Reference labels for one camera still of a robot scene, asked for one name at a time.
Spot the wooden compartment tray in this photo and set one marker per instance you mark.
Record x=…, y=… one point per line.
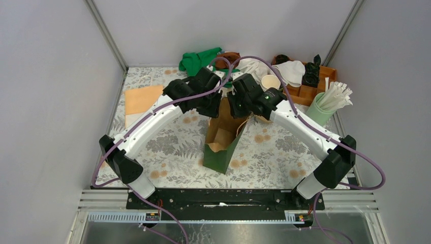
x=304, y=95

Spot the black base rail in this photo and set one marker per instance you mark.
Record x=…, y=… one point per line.
x=226, y=204

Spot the black crumpled bag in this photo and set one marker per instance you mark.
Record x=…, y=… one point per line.
x=312, y=71

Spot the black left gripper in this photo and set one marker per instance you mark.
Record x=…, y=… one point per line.
x=213, y=112

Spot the white paper straws bundle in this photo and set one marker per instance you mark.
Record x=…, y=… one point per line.
x=336, y=97

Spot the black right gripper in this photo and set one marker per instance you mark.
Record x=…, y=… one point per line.
x=232, y=96

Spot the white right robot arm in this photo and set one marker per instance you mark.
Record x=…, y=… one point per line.
x=336, y=160

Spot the green cloth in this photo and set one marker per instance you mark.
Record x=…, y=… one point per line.
x=192, y=62

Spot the green straw holder cup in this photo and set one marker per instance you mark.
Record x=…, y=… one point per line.
x=317, y=114

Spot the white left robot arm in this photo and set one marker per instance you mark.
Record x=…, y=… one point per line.
x=120, y=151

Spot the white folded towel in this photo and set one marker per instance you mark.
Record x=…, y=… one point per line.
x=291, y=72

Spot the white cloth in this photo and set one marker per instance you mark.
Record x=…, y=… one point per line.
x=256, y=68

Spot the stack of paper cups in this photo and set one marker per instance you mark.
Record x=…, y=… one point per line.
x=270, y=81

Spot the green paper bag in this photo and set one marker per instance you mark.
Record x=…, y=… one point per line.
x=222, y=137

